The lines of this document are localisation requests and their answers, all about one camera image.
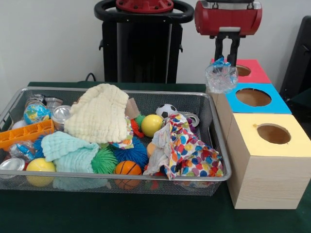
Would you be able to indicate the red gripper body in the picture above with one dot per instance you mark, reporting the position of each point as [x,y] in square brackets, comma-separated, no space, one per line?
[228,17]

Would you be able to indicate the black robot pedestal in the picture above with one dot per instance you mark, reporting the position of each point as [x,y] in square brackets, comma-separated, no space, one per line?
[145,48]

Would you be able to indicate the silver drink can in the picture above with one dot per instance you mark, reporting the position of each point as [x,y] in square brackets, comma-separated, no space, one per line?
[12,165]
[60,115]

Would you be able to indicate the black flat panel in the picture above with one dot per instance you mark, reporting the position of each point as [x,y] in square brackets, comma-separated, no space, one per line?
[298,60]

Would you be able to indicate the wooden three-hole box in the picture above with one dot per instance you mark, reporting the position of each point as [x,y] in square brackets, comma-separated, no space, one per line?
[267,182]

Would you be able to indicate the blue globe ball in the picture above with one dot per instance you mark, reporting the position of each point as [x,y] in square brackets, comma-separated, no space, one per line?
[36,114]

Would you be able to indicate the yellow foam ball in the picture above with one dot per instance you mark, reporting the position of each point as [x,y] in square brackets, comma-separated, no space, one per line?
[40,165]
[151,125]

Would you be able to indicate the green spiky ball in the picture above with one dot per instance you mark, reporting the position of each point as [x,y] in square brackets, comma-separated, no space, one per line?
[104,160]

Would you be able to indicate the blue spiky ball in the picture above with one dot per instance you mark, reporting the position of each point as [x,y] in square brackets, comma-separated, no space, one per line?
[131,151]
[39,148]

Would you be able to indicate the small polka dot cloth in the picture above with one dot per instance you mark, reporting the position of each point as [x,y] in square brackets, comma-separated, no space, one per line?
[179,121]

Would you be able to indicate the orange plastic grid tray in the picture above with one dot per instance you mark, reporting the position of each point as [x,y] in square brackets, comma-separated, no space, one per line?
[24,133]

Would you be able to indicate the mint green waffle cloth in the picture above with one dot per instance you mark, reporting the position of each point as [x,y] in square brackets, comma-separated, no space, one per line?
[70,150]

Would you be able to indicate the dark green side-table cloth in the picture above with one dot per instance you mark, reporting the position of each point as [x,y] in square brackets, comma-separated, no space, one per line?
[303,95]

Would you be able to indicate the clear plastic packet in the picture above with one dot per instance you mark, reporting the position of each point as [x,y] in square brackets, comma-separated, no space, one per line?
[221,77]
[23,150]

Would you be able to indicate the orange toy basketball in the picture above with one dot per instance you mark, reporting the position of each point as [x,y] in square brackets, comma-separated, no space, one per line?
[128,168]

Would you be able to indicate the large polka dot cloth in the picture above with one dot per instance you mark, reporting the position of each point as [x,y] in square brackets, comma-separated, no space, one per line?
[194,157]

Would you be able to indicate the dark green tablecloth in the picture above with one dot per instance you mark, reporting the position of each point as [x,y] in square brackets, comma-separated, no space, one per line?
[121,213]

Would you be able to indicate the small soccer ball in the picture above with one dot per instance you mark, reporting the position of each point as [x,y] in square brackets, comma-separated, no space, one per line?
[166,110]

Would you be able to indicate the cream waffle cloth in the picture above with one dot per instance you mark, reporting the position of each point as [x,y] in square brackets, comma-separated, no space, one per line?
[97,114]

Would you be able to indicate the shallow silver mesh bin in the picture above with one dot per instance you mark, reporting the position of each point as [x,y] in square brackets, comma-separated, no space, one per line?
[150,188]

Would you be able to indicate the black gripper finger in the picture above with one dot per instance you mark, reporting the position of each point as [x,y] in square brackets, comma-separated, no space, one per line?
[233,51]
[219,48]

